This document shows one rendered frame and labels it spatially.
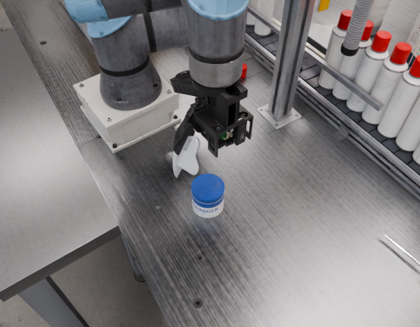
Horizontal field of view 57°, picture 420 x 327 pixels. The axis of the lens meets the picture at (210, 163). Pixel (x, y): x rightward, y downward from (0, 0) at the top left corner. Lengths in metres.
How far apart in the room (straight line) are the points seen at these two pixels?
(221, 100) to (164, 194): 0.39
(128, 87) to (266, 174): 0.38
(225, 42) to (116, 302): 1.34
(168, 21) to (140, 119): 0.24
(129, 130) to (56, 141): 0.20
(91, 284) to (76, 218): 0.87
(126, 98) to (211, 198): 0.31
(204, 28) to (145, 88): 0.46
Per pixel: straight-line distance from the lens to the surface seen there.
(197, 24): 0.49
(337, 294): 0.80
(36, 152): 1.04
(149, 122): 0.97
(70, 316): 1.13
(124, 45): 0.86
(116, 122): 0.91
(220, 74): 0.52
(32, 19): 1.56
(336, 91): 1.05
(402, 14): 1.50
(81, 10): 0.56
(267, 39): 1.24
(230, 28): 0.49
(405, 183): 0.98
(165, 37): 0.86
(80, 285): 1.75
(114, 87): 0.92
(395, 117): 0.96
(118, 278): 1.72
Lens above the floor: 1.54
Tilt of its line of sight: 50 degrees down
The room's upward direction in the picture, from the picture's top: straight up
